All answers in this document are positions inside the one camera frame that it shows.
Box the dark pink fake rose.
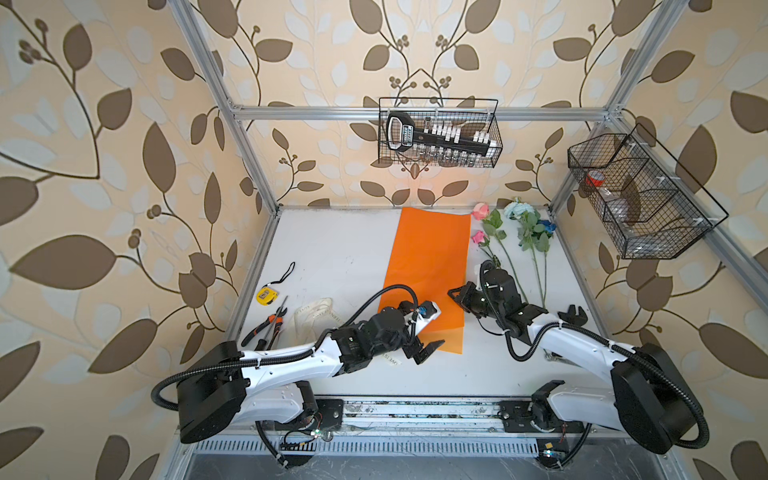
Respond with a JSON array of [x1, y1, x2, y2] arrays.
[[471, 230, 501, 267]]

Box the black wire basket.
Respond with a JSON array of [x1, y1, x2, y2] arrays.
[[568, 124, 729, 260], [378, 96, 503, 168]]

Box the black adjustable wrench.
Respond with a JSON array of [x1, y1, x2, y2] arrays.
[[558, 304, 588, 327]]

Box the dark blue fake rose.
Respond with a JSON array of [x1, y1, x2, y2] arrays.
[[534, 219, 556, 302]]

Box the red handled pliers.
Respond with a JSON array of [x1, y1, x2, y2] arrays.
[[241, 299, 287, 347]]

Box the orange wrapping paper sheet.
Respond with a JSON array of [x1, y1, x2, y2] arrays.
[[384, 208, 471, 355]]

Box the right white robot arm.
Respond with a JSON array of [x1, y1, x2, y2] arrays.
[[448, 261, 711, 454]]

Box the black socket wrench set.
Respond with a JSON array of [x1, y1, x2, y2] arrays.
[[378, 109, 503, 159]]

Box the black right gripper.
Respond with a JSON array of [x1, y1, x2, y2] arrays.
[[447, 281, 502, 321]]

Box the white ribbon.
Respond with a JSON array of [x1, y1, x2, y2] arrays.
[[293, 297, 345, 343]]

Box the back black wire basket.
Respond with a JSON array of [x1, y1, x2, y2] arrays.
[[378, 96, 503, 168]]

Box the pale blue fake flower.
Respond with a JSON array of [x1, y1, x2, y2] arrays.
[[503, 197, 547, 308]]

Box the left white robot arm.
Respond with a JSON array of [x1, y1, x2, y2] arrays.
[[150, 298, 442, 444]]

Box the right black wire basket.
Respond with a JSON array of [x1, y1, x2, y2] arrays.
[[568, 124, 729, 260]]

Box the clear bottle red cap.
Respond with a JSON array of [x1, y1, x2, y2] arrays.
[[586, 170, 637, 225]]

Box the yellow tape measure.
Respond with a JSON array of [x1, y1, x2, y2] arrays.
[[255, 262, 296, 306]]

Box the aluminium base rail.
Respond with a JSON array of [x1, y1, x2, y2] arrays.
[[173, 395, 679, 460]]

